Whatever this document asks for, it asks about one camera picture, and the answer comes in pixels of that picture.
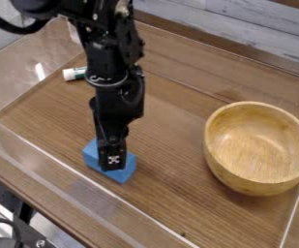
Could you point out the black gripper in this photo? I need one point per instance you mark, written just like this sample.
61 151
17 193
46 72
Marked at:
117 106

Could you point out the blue foam block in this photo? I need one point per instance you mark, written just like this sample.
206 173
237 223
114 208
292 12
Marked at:
91 160

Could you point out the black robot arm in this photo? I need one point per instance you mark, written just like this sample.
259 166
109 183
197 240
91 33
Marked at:
114 48

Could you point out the brown wooden bowl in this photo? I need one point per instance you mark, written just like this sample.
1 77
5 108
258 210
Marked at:
251 148

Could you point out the green white marker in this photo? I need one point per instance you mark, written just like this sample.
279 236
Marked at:
74 73

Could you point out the clear acrylic tray wall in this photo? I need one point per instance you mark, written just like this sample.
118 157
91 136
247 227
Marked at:
101 219

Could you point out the clear acrylic triangular bracket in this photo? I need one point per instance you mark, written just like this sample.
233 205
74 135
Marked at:
73 31

